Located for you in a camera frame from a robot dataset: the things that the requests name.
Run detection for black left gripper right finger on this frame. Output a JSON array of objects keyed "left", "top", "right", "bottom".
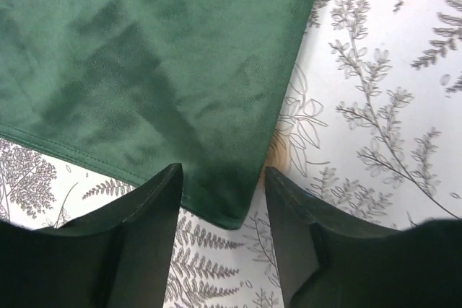
[{"left": 265, "top": 167, "right": 461, "bottom": 307}]

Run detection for dark green cloth napkin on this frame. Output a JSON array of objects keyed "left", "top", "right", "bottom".
[{"left": 1, "top": 0, "right": 313, "bottom": 230}]

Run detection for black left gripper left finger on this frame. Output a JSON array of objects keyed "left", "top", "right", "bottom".
[{"left": 1, "top": 164, "right": 183, "bottom": 308}]

